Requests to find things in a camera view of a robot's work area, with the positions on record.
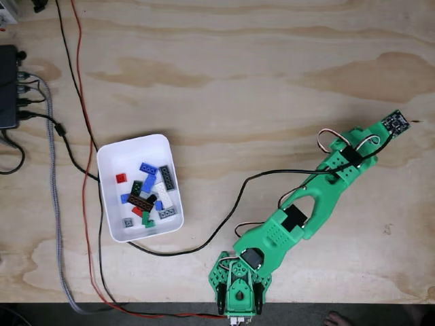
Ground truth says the white 2x6 lego brick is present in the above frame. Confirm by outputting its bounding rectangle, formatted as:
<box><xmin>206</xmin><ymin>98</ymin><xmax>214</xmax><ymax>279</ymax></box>
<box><xmin>152</xmin><ymin>182</ymin><xmax>174</xmax><ymax>210</ymax></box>

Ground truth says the brown 1x6 lego brick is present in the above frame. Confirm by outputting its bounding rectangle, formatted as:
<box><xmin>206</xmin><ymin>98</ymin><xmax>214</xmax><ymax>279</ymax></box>
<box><xmin>127</xmin><ymin>194</ymin><xmax>154</xmax><ymax>211</ymax></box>

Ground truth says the white plastic bin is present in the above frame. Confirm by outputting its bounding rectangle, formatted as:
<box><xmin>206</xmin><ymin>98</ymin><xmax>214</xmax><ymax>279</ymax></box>
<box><xmin>96</xmin><ymin>133</ymin><xmax>185</xmax><ymax>243</ymax></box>

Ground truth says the person's foot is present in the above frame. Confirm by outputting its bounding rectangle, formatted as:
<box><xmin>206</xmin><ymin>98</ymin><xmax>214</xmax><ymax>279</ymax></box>
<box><xmin>322</xmin><ymin>310</ymin><xmax>353</xmax><ymax>326</ymax></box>

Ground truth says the dark grey USB hub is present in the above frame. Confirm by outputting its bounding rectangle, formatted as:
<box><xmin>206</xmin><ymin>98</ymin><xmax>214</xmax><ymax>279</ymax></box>
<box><xmin>0</xmin><ymin>45</ymin><xmax>20</xmax><ymax>130</ymax></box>

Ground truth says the white power supply box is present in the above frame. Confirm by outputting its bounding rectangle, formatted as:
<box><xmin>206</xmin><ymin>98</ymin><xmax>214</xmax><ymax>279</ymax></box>
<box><xmin>0</xmin><ymin>0</ymin><xmax>20</xmax><ymax>25</ymax></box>

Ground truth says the white servo wire bundle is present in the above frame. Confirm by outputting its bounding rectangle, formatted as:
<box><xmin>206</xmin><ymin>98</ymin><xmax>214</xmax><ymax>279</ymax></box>
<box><xmin>355</xmin><ymin>134</ymin><xmax>381</xmax><ymax>152</ymax></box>
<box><xmin>317</xmin><ymin>128</ymin><xmax>347</xmax><ymax>153</ymax></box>

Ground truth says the black camera circuit board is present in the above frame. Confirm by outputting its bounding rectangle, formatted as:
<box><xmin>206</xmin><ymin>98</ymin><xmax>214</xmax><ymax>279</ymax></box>
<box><xmin>380</xmin><ymin>109</ymin><xmax>412</xmax><ymax>137</ymax></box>

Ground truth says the red power cable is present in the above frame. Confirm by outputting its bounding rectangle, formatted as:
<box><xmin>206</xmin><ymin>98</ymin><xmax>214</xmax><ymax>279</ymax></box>
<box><xmin>69</xmin><ymin>0</ymin><xmax>228</xmax><ymax>320</ymax></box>

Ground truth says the thick black USB cable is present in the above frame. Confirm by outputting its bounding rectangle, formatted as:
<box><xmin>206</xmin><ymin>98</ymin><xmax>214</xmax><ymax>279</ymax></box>
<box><xmin>16</xmin><ymin>110</ymin><xmax>394</xmax><ymax>256</ymax></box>

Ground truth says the grey braided cable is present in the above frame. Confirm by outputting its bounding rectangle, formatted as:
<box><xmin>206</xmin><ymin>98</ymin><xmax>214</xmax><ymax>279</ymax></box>
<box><xmin>15</xmin><ymin>70</ymin><xmax>128</xmax><ymax>315</ymax></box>

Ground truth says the thin black power cable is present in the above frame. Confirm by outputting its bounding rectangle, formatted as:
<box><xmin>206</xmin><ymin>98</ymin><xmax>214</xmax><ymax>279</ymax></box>
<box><xmin>54</xmin><ymin>0</ymin><xmax>130</xmax><ymax>306</ymax></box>

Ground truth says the black looped cable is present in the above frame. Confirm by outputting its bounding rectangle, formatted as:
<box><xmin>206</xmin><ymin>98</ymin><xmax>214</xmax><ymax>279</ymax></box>
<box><xmin>0</xmin><ymin>130</ymin><xmax>27</xmax><ymax>176</ymax></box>

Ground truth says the short black hub cable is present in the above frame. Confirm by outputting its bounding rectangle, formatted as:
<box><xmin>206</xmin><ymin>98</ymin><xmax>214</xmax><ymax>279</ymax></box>
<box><xmin>17</xmin><ymin>96</ymin><xmax>47</xmax><ymax>106</ymax></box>

